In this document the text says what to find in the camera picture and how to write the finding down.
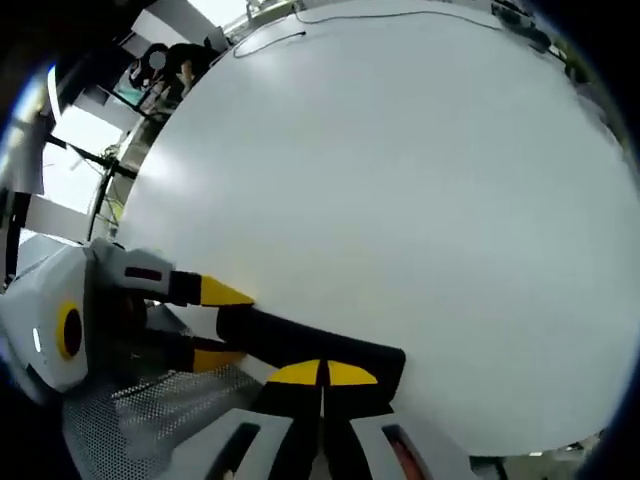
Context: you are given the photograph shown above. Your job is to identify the green potted plant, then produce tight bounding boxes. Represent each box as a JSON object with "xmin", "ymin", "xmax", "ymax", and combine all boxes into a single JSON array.
[{"xmin": 560, "ymin": 42, "xmax": 597, "ymax": 87}]

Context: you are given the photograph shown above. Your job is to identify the black remote control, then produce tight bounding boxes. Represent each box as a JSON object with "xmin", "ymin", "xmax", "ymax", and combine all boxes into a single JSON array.
[{"xmin": 215, "ymin": 303, "xmax": 408, "ymax": 417}]

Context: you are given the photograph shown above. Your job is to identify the black cable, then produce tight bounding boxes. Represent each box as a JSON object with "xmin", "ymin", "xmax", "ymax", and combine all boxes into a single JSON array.
[{"xmin": 232, "ymin": 7, "xmax": 504, "ymax": 59}]

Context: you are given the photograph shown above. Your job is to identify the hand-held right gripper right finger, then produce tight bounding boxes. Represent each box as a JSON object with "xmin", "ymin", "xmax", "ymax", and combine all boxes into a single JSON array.
[{"xmin": 323, "ymin": 359, "xmax": 474, "ymax": 480}]

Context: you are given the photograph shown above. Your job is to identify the white mesh basket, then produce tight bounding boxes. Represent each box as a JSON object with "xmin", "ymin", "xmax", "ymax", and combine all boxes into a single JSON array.
[{"xmin": 62, "ymin": 363, "xmax": 267, "ymax": 480}]

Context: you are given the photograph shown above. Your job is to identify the black tripod stand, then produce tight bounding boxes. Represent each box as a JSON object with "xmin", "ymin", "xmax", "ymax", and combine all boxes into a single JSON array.
[{"xmin": 47, "ymin": 135, "xmax": 142, "ymax": 242}]

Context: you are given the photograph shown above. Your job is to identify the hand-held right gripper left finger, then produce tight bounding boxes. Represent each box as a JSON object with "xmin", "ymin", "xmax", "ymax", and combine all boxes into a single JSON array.
[{"xmin": 172, "ymin": 358, "xmax": 324, "ymax": 480}]

